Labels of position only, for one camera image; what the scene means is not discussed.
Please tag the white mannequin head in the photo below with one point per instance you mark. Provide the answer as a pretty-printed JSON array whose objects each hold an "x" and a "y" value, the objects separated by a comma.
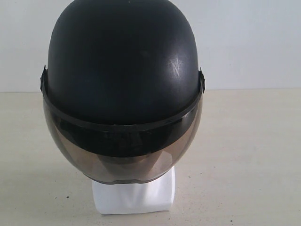
[{"x": 154, "y": 196}]

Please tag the black helmet with visor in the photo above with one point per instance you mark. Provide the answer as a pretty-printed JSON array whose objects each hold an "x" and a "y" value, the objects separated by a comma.
[{"x": 122, "y": 91}]

